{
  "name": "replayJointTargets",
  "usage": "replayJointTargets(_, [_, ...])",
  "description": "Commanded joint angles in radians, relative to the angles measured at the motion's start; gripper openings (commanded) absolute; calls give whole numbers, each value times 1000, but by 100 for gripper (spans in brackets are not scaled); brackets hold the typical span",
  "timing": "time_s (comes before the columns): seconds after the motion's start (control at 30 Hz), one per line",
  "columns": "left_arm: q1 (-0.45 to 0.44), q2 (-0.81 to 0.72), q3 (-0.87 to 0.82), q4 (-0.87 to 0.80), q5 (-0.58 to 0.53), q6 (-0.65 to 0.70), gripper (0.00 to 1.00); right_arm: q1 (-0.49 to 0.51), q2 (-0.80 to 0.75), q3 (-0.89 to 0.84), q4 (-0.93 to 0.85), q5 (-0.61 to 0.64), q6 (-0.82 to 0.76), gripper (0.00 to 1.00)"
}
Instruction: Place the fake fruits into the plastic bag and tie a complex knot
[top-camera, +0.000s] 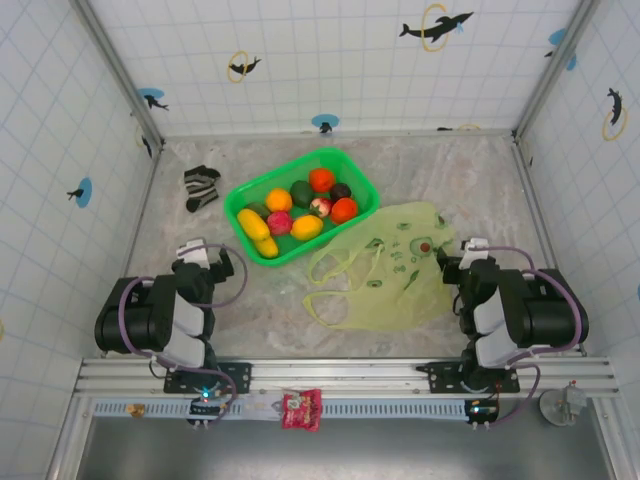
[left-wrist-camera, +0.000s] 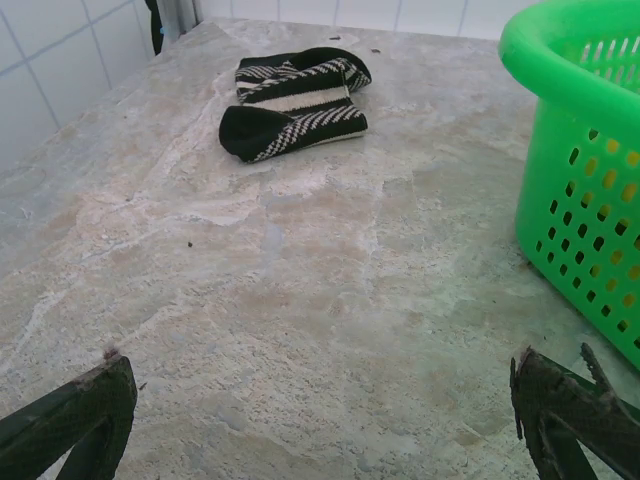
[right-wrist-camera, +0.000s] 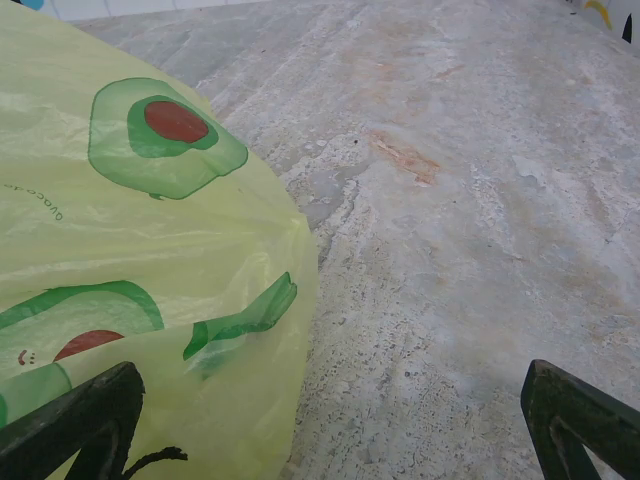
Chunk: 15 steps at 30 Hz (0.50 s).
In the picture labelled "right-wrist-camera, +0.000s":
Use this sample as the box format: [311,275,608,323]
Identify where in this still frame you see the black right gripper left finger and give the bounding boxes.
[0,361,147,480]

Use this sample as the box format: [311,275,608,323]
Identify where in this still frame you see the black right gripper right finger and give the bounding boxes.
[520,358,640,480]

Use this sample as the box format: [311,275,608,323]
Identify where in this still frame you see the yellow-green avocado print plastic bag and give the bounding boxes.
[0,0,319,480]

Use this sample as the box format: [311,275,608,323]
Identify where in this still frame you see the thin black cable loop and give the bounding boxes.
[121,446,189,480]

